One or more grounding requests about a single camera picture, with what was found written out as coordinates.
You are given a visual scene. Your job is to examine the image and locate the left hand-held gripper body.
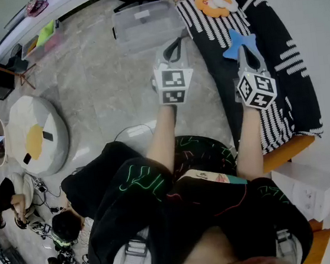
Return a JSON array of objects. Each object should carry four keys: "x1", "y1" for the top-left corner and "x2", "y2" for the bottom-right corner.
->
[{"x1": 146, "y1": 36, "x2": 198, "y2": 108}]

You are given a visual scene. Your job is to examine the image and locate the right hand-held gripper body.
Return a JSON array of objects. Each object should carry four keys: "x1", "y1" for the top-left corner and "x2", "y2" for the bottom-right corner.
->
[{"x1": 229, "y1": 41, "x2": 280, "y2": 113}]

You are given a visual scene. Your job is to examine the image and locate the blue star cushion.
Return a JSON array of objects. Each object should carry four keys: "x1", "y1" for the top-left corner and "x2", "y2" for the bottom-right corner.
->
[{"x1": 219, "y1": 26, "x2": 259, "y2": 61}]

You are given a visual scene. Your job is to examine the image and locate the clear plastic storage box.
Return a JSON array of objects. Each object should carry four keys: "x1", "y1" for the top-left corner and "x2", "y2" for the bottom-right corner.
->
[{"x1": 109, "y1": 0, "x2": 190, "y2": 56}]

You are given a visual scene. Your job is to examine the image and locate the orange flower cushion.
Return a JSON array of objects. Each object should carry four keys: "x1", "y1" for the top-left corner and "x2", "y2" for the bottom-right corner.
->
[{"x1": 194, "y1": 0, "x2": 232, "y2": 21}]

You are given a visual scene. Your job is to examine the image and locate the person's left forearm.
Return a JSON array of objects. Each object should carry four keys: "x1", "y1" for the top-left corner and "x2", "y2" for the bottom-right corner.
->
[{"x1": 139, "y1": 103, "x2": 185, "y2": 176}]

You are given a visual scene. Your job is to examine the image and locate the person's right forearm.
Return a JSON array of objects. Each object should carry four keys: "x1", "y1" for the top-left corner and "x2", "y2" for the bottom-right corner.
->
[{"x1": 228, "y1": 106, "x2": 271, "y2": 182}]

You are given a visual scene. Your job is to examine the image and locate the white cardboard box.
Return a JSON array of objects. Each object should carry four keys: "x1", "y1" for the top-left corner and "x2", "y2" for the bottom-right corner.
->
[{"x1": 270, "y1": 155, "x2": 330, "y2": 227}]

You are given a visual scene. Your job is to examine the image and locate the black and white patterned blanket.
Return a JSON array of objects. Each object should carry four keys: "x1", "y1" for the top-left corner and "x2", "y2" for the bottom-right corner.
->
[{"x1": 175, "y1": 0, "x2": 325, "y2": 163}]

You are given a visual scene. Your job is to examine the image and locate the orange sofa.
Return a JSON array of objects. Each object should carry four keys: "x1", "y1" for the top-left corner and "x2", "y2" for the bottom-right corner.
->
[{"x1": 177, "y1": 0, "x2": 320, "y2": 182}]

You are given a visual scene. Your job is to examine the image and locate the pink plush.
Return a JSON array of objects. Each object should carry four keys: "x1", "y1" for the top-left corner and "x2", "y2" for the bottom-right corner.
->
[{"x1": 42, "y1": 33, "x2": 65, "y2": 53}]

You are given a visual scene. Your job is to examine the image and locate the green star plush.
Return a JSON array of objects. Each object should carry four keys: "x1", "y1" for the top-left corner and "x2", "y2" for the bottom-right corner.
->
[{"x1": 33, "y1": 20, "x2": 58, "y2": 48}]

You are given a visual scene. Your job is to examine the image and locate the person's black printed shirt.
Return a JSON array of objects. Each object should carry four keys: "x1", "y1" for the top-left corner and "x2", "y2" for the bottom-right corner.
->
[{"x1": 56, "y1": 117, "x2": 318, "y2": 264}]

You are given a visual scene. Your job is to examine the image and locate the clear plastic bin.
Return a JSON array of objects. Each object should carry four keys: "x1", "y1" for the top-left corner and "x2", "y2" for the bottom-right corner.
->
[{"x1": 17, "y1": 18, "x2": 66, "y2": 62}]

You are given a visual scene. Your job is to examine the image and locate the pink transparent container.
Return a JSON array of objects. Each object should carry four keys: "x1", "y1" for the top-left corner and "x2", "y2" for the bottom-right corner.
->
[{"x1": 24, "y1": 0, "x2": 51, "y2": 18}]

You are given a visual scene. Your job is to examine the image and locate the round fried egg pouf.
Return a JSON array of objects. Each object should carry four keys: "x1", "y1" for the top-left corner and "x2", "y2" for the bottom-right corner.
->
[{"x1": 1, "y1": 90, "x2": 74, "y2": 181}]

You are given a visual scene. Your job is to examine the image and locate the black top wooden table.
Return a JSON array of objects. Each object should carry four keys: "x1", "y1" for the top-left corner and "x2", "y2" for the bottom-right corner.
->
[{"x1": 0, "y1": 44, "x2": 41, "y2": 101}]

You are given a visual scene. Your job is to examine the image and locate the orange upholstered stool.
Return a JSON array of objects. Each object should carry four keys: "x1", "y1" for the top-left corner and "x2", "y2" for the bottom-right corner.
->
[{"x1": 297, "y1": 218, "x2": 330, "y2": 264}]

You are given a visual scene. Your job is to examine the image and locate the grey floor cable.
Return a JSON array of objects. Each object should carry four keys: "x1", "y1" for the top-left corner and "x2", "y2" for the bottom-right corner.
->
[{"x1": 112, "y1": 123, "x2": 155, "y2": 143}]

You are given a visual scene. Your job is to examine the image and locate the grey harness strap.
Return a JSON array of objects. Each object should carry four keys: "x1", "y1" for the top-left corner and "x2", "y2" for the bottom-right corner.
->
[
  {"x1": 274, "y1": 227, "x2": 304, "y2": 264},
  {"x1": 103, "y1": 236, "x2": 153, "y2": 264}
]

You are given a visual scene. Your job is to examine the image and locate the black cable tangle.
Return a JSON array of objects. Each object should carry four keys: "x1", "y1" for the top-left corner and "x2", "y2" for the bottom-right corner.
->
[{"x1": 32, "y1": 175, "x2": 66, "y2": 218}]

